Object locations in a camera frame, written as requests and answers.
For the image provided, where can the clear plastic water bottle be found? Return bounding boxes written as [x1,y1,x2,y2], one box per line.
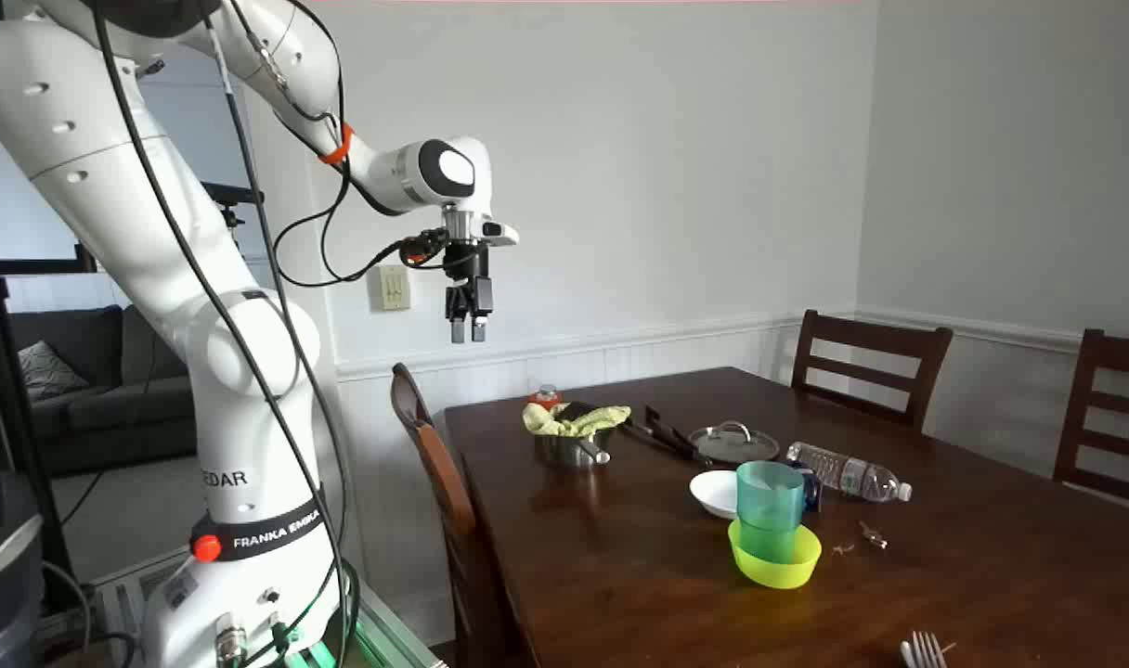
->
[788,442,915,504]

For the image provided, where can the blue-green plastic cup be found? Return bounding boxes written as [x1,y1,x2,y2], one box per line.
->
[734,460,819,560]

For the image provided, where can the grey sofa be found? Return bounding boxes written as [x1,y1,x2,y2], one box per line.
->
[6,304,197,478]

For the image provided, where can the glass pot lid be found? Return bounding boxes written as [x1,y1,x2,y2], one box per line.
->
[693,423,781,462]

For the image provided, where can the small metal pot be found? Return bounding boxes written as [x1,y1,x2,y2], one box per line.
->
[533,437,609,470]

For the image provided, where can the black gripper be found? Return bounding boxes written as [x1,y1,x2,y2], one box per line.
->
[442,207,518,346]

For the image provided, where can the wooden chair right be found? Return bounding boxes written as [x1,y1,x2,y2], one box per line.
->
[1052,329,1129,502]

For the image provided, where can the wooden chair near robot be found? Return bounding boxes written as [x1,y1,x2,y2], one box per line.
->
[388,363,528,668]

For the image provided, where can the metal fork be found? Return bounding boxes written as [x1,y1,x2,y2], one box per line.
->
[897,629,947,668]

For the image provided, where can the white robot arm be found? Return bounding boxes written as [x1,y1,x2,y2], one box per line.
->
[0,0,513,668]

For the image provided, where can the black tongs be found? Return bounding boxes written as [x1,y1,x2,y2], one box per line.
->
[625,409,698,462]

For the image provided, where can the wall outlet plate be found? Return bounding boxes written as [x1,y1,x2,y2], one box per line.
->
[369,262,413,311]

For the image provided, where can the yellow-green plastic bowl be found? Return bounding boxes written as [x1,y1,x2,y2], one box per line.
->
[726,519,819,591]

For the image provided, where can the yellow cloth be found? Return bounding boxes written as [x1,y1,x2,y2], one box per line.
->
[522,399,630,442]

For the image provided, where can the orange bottle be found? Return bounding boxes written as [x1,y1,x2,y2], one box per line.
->
[533,390,565,410]

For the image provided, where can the small white plate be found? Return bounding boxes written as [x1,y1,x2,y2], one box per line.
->
[688,470,734,519]

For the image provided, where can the wooden chair middle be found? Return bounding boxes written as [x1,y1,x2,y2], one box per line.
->
[790,311,950,431]

